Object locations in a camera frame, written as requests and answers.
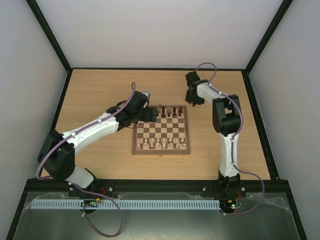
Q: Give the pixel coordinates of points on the white slotted cable duct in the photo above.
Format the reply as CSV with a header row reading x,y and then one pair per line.
x,y
77,204

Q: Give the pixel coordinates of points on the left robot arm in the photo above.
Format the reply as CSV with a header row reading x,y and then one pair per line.
x,y
59,150

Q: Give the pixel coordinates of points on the black aluminium frame rail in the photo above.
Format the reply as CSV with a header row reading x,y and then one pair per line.
x,y
116,187

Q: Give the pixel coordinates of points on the wooden chess board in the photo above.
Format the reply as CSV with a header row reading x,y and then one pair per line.
x,y
164,127

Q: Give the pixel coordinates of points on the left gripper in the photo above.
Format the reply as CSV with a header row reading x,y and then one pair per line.
x,y
148,116

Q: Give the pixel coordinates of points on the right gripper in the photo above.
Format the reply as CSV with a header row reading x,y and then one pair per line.
x,y
191,97

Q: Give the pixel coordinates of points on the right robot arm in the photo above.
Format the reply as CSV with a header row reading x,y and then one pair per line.
x,y
227,120

